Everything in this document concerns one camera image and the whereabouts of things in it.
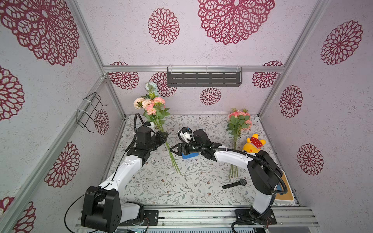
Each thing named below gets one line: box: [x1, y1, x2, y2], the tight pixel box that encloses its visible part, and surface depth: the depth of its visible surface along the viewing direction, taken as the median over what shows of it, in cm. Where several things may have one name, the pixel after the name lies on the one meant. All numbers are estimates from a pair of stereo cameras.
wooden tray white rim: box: [273, 169, 295, 203], surface depth 77 cm
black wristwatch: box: [221, 178, 248, 190], surface depth 87 cm
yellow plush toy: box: [242, 133, 267, 154], surface depth 99 cm
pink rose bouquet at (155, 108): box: [133, 82, 182, 177], surface depth 83 cm
